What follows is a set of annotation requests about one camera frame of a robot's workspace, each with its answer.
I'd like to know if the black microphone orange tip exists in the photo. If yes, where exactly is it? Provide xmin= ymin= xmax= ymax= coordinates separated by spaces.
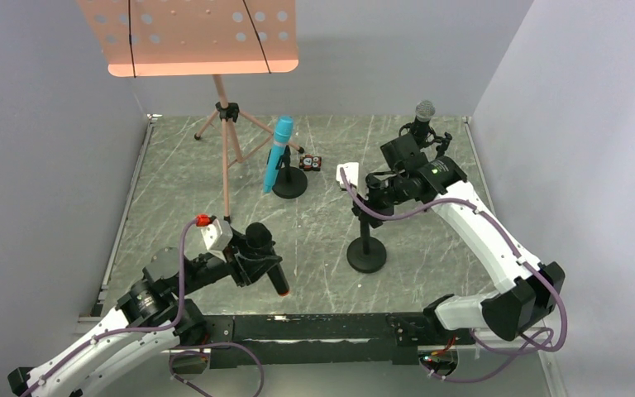
xmin=245 ymin=222 xmax=289 ymax=296

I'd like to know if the black tall mic stand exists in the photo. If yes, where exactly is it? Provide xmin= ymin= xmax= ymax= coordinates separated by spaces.
xmin=346 ymin=206 xmax=387 ymax=274

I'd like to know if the black shock mount tripod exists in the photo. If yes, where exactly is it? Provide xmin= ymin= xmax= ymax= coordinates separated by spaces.
xmin=399 ymin=119 xmax=452 ymax=158

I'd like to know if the black round-base mic stand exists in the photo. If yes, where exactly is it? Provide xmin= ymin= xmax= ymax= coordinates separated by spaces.
xmin=271 ymin=146 xmax=308 ymax=199

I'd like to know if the black microphone silver grille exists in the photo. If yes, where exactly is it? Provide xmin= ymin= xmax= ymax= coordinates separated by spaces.
xmin=409 ymin=100 xmax=436 ymax=147

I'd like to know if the blue microphone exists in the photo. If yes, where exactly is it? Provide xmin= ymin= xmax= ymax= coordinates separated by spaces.
xmin=262 ymin=116 xmax=294 ymax=194

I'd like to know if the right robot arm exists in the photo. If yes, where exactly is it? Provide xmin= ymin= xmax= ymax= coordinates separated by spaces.
xmin=365 ymin=135 xmax=566 ymax=341

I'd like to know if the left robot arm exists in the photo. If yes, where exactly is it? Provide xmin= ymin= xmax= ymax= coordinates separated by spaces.
xmin=7 ymin=242 xmax=289 ymax=396

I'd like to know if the pink music stand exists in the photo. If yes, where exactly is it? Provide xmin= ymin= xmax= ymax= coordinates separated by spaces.
xmin=78 ymin=0 xmax=299 ymax=221

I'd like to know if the small red black cube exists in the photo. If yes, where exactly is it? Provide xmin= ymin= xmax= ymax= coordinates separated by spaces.
xmin=299 ymin=155 xmax=322 ymax=172

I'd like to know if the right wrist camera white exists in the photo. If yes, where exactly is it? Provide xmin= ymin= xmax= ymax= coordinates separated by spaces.
xmin=336 ymin=162 xmax=360 ymax=191

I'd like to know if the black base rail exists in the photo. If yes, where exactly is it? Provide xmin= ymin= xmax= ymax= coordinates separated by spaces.
xmin=174 ymin=312 xmax=456 ymax=369

